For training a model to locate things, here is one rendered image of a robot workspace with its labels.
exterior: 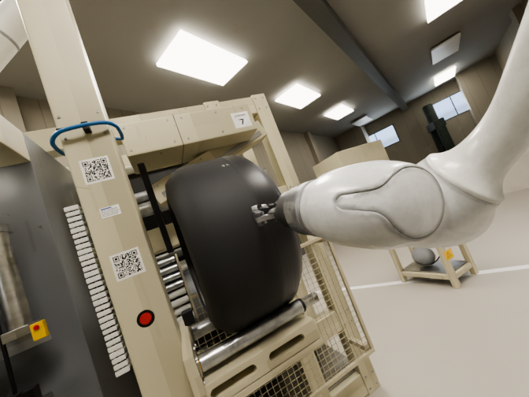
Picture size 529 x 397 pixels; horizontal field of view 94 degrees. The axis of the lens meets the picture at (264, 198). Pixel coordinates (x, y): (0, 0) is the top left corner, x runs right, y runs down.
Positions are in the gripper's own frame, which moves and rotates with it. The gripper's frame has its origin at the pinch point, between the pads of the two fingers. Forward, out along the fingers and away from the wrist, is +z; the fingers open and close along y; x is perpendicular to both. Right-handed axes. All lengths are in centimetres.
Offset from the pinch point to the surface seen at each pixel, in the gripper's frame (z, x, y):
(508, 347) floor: 25, 127, -131
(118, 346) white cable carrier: 22, 24, 42
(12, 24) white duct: 69, -98, 50
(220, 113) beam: 57, -45, -18
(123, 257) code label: 23.8, 1.5, 34.7
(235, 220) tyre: 3.7, 0.4, 5.7
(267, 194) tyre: 5.1, -3.0, -5.4
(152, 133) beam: 57, -41, 14
